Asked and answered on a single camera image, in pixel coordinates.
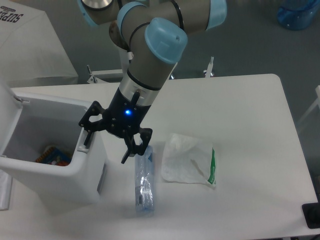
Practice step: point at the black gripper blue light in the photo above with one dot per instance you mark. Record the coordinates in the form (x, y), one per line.
(123, 119)

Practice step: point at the white push-lid trash can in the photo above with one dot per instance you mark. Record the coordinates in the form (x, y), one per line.
(43, 146)

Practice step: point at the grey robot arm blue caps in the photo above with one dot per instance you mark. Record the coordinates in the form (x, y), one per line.
(157, 37)

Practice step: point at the clear plastic water bottle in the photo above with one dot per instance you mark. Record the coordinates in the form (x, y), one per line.
(144, 183)

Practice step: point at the clear plastic bag green strip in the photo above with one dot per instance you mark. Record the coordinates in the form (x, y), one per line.
(189, 160)

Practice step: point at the colourful snack wrapper in bin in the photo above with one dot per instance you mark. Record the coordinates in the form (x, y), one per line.
(54, 156)

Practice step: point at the white printed cloth cover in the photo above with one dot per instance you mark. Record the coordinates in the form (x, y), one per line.
(31, 53)

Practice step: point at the blue water jug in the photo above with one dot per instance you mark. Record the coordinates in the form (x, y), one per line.
(297, 14)

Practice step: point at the black device at table edge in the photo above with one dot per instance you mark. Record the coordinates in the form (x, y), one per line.
(311, 212)

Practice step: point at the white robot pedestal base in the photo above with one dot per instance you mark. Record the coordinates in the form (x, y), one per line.
(112, 75)

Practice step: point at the white frame at right edge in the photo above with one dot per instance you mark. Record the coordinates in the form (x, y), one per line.
(313, 106)

